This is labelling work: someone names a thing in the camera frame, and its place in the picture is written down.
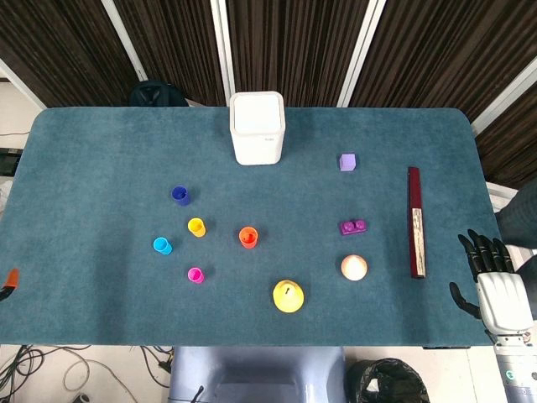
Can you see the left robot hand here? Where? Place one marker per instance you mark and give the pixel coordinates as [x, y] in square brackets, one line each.
[12, 278]

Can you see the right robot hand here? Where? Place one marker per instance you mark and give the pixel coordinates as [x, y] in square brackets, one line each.
[505, 300]

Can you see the light blue plastic cup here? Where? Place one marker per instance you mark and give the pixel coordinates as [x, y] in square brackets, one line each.
[162, 246]

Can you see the pink plastic cup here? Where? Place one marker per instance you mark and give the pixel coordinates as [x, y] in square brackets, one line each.
[195, 275]

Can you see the dark blue plastic cup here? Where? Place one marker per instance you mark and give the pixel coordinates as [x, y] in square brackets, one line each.
[181, 196]

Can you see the yellow plastic cup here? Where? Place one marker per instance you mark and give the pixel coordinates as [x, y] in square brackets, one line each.
[196, 227]

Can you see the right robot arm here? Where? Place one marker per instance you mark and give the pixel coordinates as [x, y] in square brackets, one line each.
[518, 369]

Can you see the person in blue jeans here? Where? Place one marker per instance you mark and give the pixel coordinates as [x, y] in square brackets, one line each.
[520, 214]

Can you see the black floor device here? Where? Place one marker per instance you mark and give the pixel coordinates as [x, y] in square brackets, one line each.
[9, 161]

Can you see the dark red folded fan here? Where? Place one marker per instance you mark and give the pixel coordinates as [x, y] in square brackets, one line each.
[416, 197]

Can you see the teal table cloth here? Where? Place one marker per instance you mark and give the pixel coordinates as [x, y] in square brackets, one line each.
[105, 168]

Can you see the black bagged trash bin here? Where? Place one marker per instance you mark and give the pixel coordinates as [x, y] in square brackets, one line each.
[386, 382]

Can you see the toy peach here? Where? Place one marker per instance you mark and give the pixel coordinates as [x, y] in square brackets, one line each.
[354, 268]

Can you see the purple toy brick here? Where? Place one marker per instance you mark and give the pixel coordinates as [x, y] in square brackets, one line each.
[352, 227]

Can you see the lilac foam cube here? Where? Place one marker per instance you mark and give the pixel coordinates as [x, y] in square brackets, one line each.
[347, 162]

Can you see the yellow toy pear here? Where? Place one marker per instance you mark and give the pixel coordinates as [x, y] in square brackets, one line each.
[288, 297]

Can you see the black office chair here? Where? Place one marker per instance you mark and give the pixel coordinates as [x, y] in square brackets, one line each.
[157, 94]

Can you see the orange plastic cup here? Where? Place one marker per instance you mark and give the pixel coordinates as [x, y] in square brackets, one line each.
[248, 237]

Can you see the blue-grey robot torso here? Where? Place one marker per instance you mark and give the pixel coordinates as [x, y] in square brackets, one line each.
[256, 373]

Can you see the white square bin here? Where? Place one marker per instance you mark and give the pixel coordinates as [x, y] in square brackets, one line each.
[257, 134]

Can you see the white partition post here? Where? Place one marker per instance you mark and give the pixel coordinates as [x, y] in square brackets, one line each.
[123, 38]
[363, 50]
[222, 46]
[503, 98]
[17, 82]

